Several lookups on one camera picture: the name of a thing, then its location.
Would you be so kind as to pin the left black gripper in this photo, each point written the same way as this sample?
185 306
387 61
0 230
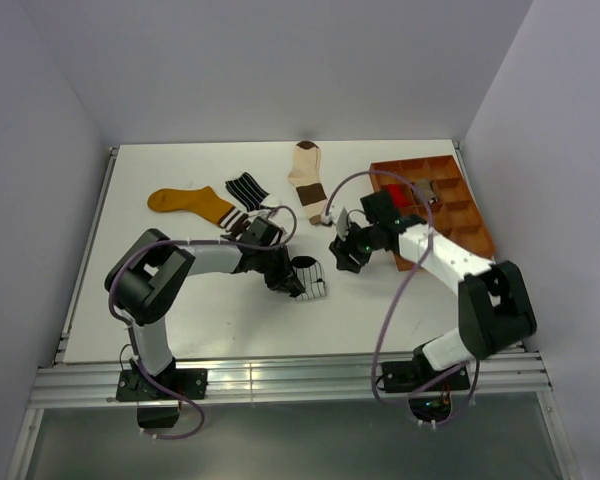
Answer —
285 279

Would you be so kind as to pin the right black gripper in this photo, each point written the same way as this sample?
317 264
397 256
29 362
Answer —
341 250

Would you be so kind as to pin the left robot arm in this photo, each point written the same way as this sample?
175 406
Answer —
146 281

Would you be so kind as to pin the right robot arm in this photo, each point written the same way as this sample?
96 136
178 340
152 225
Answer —
494 309

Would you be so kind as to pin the red rolled sock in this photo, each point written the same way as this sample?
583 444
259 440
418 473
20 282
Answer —
398 195

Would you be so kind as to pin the cream brown sock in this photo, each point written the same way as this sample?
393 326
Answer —
305 178

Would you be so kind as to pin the mustard yellow sock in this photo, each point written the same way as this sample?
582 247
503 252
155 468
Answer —
203 202

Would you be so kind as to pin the grey rolled sock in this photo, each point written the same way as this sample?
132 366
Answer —
425 194

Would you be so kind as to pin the wooden compartment tray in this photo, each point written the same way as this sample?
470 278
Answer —
456 215

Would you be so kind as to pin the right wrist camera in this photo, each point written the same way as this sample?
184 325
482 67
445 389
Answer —
337 217

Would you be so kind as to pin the aluminium frame rail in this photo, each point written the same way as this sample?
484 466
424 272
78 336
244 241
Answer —
322 378

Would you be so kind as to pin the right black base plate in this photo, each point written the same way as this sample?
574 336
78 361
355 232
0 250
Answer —
404 377

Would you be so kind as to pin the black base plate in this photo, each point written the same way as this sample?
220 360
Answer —
404 377
134 387

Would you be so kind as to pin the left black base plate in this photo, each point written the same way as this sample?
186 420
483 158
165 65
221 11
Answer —
134 387

